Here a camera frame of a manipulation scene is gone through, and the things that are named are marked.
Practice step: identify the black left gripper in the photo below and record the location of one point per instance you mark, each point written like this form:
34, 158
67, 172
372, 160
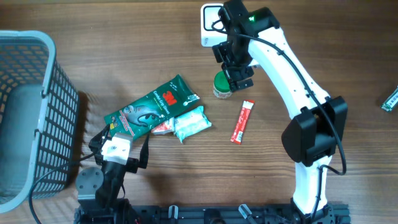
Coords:
96, 144

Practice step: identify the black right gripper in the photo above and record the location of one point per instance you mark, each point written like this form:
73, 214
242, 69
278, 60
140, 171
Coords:
233, 74

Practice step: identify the green lidded plastic jar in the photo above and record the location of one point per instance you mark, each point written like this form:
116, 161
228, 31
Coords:
221, 86

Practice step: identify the red white tube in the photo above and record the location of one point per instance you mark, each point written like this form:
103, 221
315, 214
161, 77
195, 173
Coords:
242, 121

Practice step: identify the red white small packet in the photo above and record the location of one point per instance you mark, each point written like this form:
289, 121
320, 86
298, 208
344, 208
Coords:
165, 127

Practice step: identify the teal white wipes packet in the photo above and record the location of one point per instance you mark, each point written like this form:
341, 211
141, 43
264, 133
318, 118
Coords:
191, 123

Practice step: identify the green 3M gloves packet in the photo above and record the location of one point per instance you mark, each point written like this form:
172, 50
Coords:
141, 116

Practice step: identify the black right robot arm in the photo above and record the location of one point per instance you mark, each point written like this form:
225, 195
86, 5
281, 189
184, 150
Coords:
317, 120

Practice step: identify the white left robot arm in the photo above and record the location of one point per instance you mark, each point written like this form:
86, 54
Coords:
98, 188

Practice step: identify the white barcode scanner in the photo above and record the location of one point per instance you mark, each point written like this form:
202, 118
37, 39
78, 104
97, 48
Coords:
209, 15

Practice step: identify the grey plastic shopping basket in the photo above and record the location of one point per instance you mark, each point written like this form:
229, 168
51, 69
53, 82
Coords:
39, 112

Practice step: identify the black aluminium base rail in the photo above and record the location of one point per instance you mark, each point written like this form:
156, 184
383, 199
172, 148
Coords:
188, 215

